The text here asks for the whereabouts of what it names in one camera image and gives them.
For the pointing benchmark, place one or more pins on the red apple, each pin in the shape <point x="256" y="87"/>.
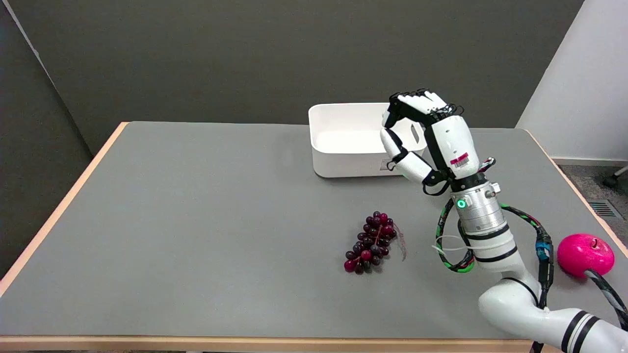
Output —
<point x="584" y="252"/>

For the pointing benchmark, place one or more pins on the dark red grape bunch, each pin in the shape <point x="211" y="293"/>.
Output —
<point x="370" y="242"/>

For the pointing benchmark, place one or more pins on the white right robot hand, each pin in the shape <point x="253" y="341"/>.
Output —
<point x="454" y="139"/>

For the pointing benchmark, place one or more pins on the floor vent grille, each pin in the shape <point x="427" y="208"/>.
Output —
<point x="602" y="209"/>

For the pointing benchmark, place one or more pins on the white plastic storage bin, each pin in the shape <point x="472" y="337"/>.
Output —
<point x="346" y="142"/>

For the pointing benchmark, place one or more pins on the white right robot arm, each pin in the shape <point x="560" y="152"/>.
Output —
<point x="485" y="225"/>

